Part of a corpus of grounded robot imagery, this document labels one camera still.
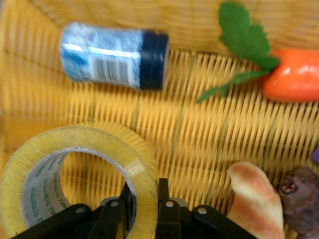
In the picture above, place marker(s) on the small black-capped bottle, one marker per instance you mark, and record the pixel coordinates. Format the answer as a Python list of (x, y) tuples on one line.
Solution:
[(112, 57)]

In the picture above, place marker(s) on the clear yellowish tape roll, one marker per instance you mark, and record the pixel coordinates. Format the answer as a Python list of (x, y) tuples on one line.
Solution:
[(139, 174)]

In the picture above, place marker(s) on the purple foam block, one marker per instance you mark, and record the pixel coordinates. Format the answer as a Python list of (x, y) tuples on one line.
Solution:
[(316, 154)]

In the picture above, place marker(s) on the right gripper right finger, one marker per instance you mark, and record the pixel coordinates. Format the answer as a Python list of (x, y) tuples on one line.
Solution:
[(169, 216)]

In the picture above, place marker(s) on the brown toy animal figure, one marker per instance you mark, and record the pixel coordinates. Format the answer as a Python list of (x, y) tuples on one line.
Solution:
[(301, 199)]

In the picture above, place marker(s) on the toy croissant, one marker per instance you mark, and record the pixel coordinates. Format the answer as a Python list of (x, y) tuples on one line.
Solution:
[(256, 199)]

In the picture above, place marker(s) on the yellow woven basket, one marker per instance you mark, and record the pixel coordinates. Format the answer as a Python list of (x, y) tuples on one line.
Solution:
[(199, 139)]

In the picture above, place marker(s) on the orange toy carrot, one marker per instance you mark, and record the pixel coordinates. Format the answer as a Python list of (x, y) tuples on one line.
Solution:
[(294, 74)]

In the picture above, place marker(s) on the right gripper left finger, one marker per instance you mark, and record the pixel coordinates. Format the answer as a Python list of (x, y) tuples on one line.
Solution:
[(129, 209)]

